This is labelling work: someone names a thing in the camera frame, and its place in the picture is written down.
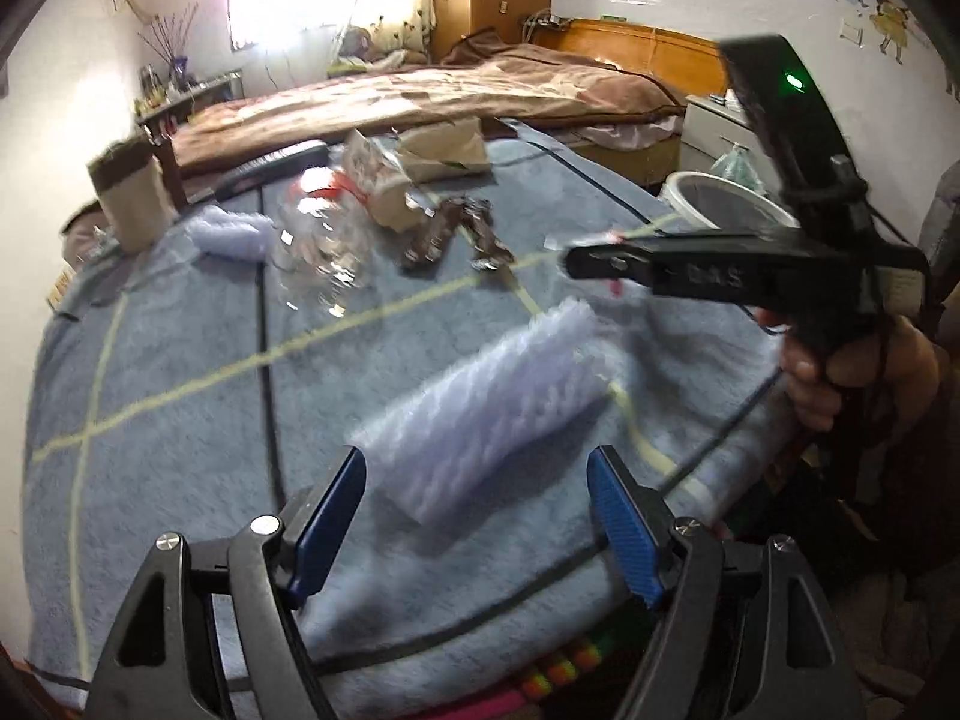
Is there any crushed patterned paper cup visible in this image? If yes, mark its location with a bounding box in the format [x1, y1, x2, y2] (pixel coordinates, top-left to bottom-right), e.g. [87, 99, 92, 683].
[340, 130, 433, 232]

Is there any crumpled beige paper bag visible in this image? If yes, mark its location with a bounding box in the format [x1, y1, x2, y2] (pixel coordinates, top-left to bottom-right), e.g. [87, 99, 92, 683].
[395, 117, 491, 184]

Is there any white foam wrap sheet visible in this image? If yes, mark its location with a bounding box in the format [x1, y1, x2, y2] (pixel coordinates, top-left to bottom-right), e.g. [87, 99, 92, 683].
[347, 298, 610, 525]

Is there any person's right hand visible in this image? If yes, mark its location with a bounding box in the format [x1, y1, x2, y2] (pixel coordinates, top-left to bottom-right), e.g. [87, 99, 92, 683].
[779, 317, 958, 433]

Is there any cartoon couple wall sticker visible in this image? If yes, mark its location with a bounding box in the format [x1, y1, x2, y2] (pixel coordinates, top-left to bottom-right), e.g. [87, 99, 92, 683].
[835, 0, 958, 101]

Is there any white trash bin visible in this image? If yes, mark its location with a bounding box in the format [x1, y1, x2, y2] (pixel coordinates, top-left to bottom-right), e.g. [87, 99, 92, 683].
[659, 171, 799, 232]

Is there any green plastic bag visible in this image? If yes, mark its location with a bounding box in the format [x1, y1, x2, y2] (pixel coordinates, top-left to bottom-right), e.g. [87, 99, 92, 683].
[709, 143, 766, 195]

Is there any vase with twigs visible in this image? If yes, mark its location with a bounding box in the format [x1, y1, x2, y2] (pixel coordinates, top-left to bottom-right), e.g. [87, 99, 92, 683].
[138, 1, 200, 88]

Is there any brown white thermos mug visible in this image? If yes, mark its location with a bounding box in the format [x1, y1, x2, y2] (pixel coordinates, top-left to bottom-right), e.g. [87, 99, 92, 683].
[88, 132, 187, 255]

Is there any blue plaid tablecloth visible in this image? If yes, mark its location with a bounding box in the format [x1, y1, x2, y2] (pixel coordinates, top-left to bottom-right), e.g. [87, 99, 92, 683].
[23, 127, 791, 718]

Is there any brown snack wrapper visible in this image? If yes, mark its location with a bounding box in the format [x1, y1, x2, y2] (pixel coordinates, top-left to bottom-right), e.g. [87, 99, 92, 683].
[400, 199, 466, 271]
[460, 197, 516, 271]

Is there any dark blue glasses case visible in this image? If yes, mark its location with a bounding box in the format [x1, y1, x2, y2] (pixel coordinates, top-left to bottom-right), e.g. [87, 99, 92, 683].
[213, 140, 329, 200]

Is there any teddy bear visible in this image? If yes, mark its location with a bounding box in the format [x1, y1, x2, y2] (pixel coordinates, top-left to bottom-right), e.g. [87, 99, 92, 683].
[327, 26, 407, 78]

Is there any wooden headboard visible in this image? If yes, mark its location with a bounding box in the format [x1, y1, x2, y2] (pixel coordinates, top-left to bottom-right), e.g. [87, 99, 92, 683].
[532, 18, 727, 96]

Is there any cluttered wall shelf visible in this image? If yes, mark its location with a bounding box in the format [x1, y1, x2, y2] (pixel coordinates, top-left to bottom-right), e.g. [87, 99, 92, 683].
[133, 70, 244, 132]

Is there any clear bottle red label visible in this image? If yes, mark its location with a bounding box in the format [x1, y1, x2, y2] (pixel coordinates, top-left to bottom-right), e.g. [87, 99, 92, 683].
[270, 167, 373, 319]

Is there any white bedside cabinet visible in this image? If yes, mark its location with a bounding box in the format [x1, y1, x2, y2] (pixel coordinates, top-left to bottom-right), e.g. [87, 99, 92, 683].
[679, 94, 779, 188]

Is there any bed with brown blanket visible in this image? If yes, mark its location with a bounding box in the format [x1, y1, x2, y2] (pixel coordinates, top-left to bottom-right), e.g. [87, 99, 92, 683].
[172, 29, 685, 179]

